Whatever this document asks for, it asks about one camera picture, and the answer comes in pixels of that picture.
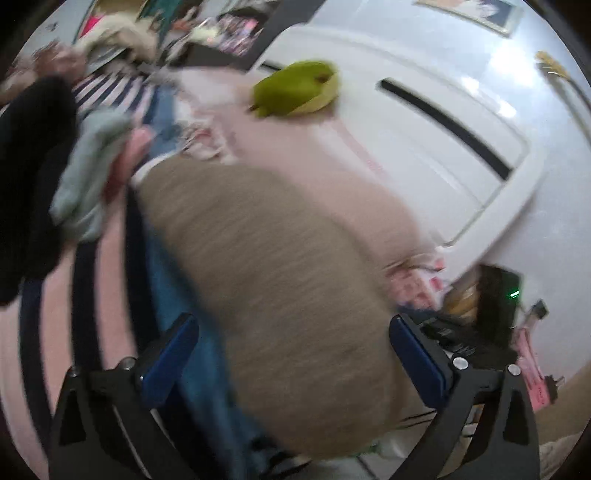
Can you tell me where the dark tall bookshelf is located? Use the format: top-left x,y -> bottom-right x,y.
252,0 -> 325,70

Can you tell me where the black device with green light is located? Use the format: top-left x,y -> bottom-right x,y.
475,264 -> 525,329

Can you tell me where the green plush toy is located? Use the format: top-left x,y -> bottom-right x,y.
250,61 -> 341,119

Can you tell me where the framed wall picture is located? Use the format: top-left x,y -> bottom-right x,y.
416,0 -> 525,37

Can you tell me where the striped printed bed sheet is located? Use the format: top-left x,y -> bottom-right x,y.
0,69 -> 333,480

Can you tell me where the white bed headboard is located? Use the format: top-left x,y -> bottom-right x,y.
257,25 -> 549,248

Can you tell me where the pink paper packet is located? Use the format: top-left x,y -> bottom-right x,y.
512,323 -> 557,412

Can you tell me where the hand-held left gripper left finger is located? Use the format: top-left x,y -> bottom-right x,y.
47,313 -> 200,480

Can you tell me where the small pink cloth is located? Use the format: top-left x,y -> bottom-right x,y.
104,127 -> 156,205

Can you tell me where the brown knitted sweater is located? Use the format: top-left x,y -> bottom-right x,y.
131,157 -> 434,463

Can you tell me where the dark desk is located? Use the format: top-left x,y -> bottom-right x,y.
185,41 -> 259,71

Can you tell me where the pile of pale bedding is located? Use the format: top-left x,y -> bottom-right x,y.
76,11 -> 163,64

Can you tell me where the large pink pillow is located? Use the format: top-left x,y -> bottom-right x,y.
178,67 -> 430,261

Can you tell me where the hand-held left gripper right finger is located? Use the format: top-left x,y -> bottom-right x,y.
389,314 -> 541,480

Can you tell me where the light green cloth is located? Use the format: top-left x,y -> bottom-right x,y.
50,113 -> 136,244

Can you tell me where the black cloth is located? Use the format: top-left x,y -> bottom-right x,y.
0,76 -> 80,306

